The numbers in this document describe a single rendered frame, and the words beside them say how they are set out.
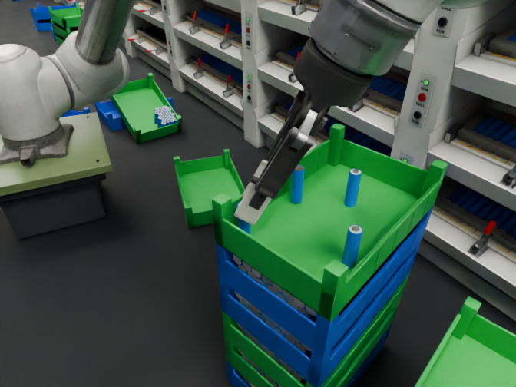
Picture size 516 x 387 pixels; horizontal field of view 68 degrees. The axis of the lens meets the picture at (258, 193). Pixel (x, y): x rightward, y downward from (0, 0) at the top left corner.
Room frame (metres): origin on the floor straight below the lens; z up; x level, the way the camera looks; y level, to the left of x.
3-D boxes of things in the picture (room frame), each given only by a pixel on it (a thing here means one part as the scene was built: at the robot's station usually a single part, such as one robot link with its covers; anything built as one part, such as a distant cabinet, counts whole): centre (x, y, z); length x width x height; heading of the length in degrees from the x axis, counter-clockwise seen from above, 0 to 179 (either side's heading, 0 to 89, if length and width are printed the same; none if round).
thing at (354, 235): (0.36, -0.12, 0.44); 0.02 x 0.02 x 0.06
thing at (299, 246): (0.45, -0.11, 0.44); 0.30 x 0.20 x 0.08; 138
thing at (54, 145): (0.97, 0.64, 0.26); 0.22 x 0.18 x 0.06; 15
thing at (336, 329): (0.45, -0.11, 0.36); 0.30 x 0.20 x 0.08; 138
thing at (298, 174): (0.50, -0.06, 0.44); 0.02 x 0.02 x 0.06
